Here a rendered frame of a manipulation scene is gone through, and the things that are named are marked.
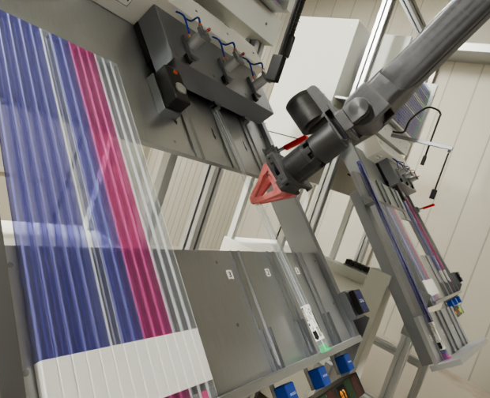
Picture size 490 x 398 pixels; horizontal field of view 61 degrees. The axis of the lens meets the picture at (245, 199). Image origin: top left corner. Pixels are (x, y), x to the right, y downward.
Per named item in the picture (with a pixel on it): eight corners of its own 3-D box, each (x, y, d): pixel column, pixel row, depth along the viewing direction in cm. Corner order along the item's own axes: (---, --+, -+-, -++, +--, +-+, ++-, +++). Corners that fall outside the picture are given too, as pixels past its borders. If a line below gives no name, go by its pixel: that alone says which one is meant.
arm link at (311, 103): (374, 107, 63) (383, 122, 71) (333, 55, 67) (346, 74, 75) (311, 155, 68) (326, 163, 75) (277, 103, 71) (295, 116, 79)
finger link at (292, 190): (233, 184, 77) (270, 153, 73) (254, 189, 82) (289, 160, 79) (249, 215, 74) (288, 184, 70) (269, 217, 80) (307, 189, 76)
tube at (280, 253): (324, 352, 68) (329, 350, 68) (321, 354, 67) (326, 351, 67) (216, 115, 87) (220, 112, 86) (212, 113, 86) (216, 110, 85)
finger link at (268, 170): (236, 185, 77) (273, 154, 74) (256, 190, 83) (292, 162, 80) (252, 215, 75) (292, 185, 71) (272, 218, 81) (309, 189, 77)
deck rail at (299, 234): (336, 350, 88) (362, 340, 85) (333, 351, 86) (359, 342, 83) (227, 91, 113) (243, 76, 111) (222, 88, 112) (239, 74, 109)
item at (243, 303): (341, 341, 85) (354, 336, 84) (13, 485, 31) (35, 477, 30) (304, 257, 92) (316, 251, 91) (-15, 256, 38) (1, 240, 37)
